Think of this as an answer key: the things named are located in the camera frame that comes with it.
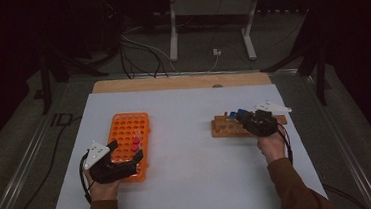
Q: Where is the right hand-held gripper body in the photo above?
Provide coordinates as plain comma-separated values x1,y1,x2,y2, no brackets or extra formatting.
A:
244,98,295,140

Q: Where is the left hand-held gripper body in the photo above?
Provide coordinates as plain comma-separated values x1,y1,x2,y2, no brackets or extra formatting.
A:
80,138,139,187

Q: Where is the wooden tube rack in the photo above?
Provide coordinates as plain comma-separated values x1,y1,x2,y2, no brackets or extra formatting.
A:
209,109,289,141

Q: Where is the orange plastic tube rack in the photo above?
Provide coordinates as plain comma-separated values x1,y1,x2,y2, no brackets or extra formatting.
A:
105,110,155,186

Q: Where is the person's left hand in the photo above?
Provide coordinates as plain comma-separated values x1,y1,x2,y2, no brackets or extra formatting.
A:
82,164,124,204

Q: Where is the person's right hand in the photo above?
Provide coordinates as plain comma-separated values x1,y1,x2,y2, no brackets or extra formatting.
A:
255,125,287,166

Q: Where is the black tripod stand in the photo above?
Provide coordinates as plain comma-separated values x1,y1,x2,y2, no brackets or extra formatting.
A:
255,6,333,111
36,40,112,116

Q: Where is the power strip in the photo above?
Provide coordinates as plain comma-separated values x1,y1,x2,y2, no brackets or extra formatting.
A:
257,5,310,17

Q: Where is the white metal stand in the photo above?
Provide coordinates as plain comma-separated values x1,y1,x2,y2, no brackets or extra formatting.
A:
164,0,268,68

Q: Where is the dark equipment with red light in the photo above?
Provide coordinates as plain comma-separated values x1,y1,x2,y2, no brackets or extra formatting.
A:
96,0,127,57

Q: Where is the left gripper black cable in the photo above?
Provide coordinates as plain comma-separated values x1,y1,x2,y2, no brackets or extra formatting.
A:
77,151,94,205

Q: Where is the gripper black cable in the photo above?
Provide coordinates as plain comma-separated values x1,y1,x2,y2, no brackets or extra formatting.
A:
77,151,94,205
276,122,294,165

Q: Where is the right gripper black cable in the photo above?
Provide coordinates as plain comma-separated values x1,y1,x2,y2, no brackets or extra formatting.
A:
276,122,294,165

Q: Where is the long black floor cable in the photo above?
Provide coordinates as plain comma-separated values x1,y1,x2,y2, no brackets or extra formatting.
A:
0,116,90,209

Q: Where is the white plug cable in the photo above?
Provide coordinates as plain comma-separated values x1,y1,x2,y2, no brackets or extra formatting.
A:
203,55,221,75

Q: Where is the black floor cable bundle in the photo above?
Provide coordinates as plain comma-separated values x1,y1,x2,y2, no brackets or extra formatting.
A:
117,29,172,82

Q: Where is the short black floor cable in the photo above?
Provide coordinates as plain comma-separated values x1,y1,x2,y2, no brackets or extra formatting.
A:
321,180,361,209

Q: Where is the metal floor rail frame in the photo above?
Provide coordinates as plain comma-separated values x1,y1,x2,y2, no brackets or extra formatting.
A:
0,53,371,209

